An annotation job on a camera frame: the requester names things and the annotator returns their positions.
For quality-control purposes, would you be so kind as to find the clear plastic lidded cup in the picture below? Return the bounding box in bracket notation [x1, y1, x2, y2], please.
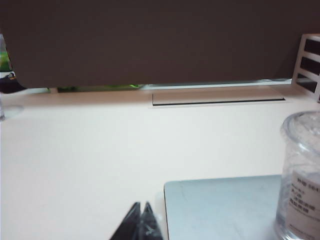
[273, 111, 320, 240]

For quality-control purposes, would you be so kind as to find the white drawer organizer frame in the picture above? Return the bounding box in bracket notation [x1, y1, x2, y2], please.
[291, 33, 320, 104]

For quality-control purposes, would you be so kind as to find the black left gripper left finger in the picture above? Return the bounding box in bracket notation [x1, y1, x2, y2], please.
[109, 201, 142, 240]

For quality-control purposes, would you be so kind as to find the plastic bottle green label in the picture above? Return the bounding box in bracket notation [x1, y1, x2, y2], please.
[0, 33, 13, 73]

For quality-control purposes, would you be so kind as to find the silver Dell laptop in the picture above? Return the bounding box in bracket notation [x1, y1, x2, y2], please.
[163, 174, 285, 240]

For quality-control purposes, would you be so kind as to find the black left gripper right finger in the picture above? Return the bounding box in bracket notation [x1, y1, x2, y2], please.
[141, 201, 164, 240]

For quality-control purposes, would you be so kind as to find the dark translucent organizer drawer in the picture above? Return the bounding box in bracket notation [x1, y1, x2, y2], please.
[304, 38, 320, 55]
[300, 56, 320, 76]
[296, 73, 320, 94]

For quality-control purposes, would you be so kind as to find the white desk cable flap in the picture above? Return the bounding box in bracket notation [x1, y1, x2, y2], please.
[151, 89, 287, 108]

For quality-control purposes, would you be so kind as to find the brown fabric desk divider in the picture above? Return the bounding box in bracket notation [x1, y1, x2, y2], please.
[0, 0, 305, 90]

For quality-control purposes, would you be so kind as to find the green item behind divider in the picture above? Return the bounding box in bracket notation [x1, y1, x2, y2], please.
[56, 84, 141, 93]

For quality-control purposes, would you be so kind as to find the black object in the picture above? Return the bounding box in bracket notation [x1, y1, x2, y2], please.
[0, 71, 27, 94]

